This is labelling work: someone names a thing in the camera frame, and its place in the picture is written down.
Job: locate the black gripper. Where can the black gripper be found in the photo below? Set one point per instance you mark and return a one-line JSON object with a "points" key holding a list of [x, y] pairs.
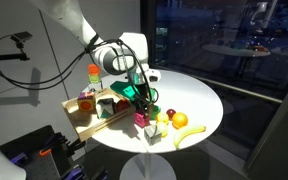
{"points": [[143, 97]]}

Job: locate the pink block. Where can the pink block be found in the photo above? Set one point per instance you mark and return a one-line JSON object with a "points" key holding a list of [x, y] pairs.
{"points": [[141, 120]]}

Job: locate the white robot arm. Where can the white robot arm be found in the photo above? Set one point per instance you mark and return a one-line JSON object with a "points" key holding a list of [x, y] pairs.
{"points": [[127, 54]]}

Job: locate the grey patterned block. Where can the grey patterned block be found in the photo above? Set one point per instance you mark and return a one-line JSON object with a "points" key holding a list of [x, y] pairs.
{"points": [[152, 134]]}

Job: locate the lime green block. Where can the lime green block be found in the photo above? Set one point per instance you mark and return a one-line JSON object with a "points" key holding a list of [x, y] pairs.
{"points": [[94, 79]]}

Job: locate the wooden crate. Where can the wooden crate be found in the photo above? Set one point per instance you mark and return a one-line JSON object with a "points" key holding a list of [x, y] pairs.
{"points": [[87, 123]]}

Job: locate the orange block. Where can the orange block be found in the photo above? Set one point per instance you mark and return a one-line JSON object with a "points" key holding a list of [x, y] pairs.
{"points": [[93, 69]]}

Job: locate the green plastic bowl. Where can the green plastic bowl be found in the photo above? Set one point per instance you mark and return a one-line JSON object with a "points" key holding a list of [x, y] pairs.
{"points": [[125, 89]]}

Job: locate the red ball toy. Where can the red ball toy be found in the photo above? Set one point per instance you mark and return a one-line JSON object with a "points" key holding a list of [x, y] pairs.
{"points": [[121, 105]]}

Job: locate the yellow lemon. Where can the yellow lemon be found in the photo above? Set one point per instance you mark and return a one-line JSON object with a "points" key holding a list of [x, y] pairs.
{"points": [[162, 117]]}

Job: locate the pale yellow fruit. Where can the pale yellow fruit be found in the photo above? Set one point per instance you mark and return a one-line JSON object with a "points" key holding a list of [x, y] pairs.
{"points": [[163, 128]]}

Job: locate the dark red apple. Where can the dark red apple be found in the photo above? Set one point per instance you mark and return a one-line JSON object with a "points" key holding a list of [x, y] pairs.
{"points": [[170, 113]]}

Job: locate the black white patterned cube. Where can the black white patterned cube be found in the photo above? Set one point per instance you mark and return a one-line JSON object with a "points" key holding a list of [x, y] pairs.
{"points": [[105, 108]]}

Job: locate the orange fruit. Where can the orange fruit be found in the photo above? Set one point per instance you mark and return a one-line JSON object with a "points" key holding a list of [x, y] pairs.
{"points": [[179, 120]]}

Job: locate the yellow banana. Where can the yellow banana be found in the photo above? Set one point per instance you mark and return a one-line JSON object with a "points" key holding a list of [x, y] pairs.
{"points": [[186, 131]]}

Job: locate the purple clamp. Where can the purple clamp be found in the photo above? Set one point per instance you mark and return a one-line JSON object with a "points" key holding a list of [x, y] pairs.
{"points": [[47, 167]]}

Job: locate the white table pedestal base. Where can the white table pedestal base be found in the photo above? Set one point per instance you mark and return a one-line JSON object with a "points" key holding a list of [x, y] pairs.
{"points": [[147, 167]]}

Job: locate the black clamp with orange handle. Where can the black clamp with orange handle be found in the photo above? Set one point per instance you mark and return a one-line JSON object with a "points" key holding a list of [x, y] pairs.
{"points": [[57, 140]]}

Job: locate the camera on black mount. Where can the camera on black mount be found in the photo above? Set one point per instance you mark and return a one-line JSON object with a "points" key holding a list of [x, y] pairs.
{"points": [[18, 40]]}

